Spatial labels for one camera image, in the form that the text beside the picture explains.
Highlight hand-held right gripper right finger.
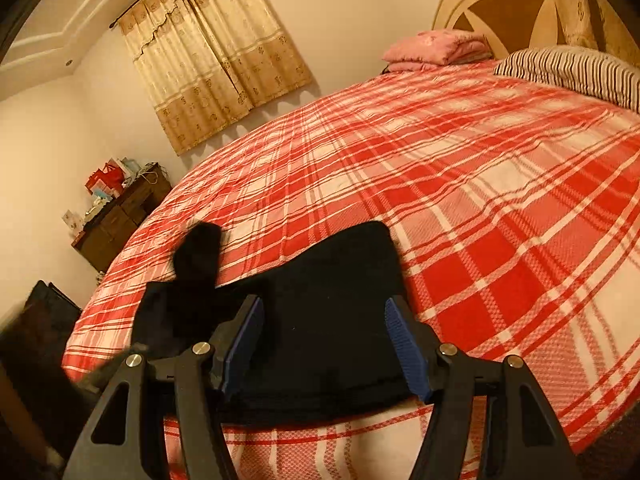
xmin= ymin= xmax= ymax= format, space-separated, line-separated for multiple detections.
xmin=384 ymin=294 xmax=583 ymax=480

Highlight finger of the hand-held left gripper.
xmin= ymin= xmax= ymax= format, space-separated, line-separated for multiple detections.
xmin=75 ymin=342 xmax=151 ymax=391

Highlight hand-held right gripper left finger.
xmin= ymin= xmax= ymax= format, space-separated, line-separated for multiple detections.
xmin=62 ymin=294 xmax=266 ymax=480

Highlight black pants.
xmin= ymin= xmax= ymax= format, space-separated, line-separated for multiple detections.
xmin=132 ymin=220 xmax=418 ymax=428

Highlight black suitcase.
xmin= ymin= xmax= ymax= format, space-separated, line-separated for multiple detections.
xmin=25 ymin=280 xmax=83 ymax=356

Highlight dark wooden desk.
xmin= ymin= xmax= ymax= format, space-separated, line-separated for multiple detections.
xmin=71 ymin=162 xmax=173 ymax=273

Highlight red plaid bedspread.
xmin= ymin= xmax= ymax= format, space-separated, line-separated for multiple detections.
xmin=62 ymin=57 xmax=640 ymax=480

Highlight red gift bags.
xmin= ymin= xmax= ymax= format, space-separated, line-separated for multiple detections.
xmin=85 ymin=160 xmax=126 ymax=196

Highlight beige patterned window curtain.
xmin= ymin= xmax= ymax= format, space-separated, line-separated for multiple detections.
xmin=116 ymin=0 xmax=313 ymax=157

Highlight folded pink blanket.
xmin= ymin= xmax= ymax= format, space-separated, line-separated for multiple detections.
xmin=382 ymin=30 xmax=493 ymax=73

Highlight striped pillow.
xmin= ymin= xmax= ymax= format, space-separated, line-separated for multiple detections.
xmin=494 ymin=45 xmax=640 ymax=113

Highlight beige curtain beside headboard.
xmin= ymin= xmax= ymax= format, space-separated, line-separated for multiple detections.
xmin=535 ymin=0 xmax=640 ymax=66

